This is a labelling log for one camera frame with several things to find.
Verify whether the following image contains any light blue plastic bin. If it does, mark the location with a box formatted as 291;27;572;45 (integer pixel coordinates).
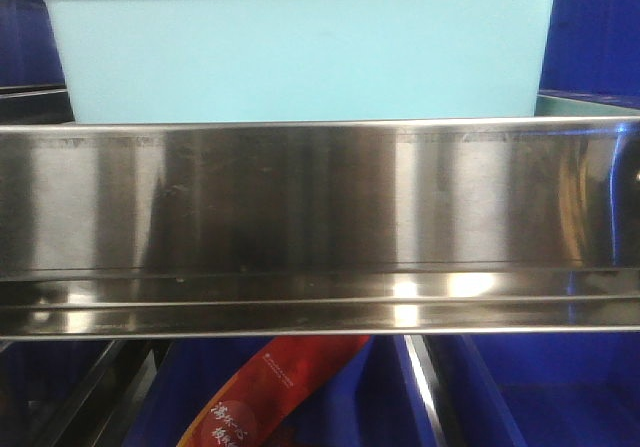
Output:
44;0;553;124

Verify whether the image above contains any dark blue crate lower middle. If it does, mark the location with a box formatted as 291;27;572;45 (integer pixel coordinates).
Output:
122;336;435;446

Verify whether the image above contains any dark blue crate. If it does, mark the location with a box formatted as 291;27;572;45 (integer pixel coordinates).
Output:
1;0;64;88
122;336;435;446
429;332;639;446
540;0;639;107

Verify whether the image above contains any red snack package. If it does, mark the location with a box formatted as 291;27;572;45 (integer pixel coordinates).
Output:
177;335;370;446

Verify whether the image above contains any dark blue crate lower right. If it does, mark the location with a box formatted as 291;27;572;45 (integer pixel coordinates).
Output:
429;332;639;446

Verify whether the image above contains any dark blue crate upper right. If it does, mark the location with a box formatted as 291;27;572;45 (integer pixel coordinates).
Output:
540;0;639;107

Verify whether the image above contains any dark blue crate upper left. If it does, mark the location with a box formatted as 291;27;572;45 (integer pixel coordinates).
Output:
1;0;64;88

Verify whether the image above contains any stainless steel shelf rail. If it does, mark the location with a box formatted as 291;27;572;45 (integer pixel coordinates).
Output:
1;116;639;340

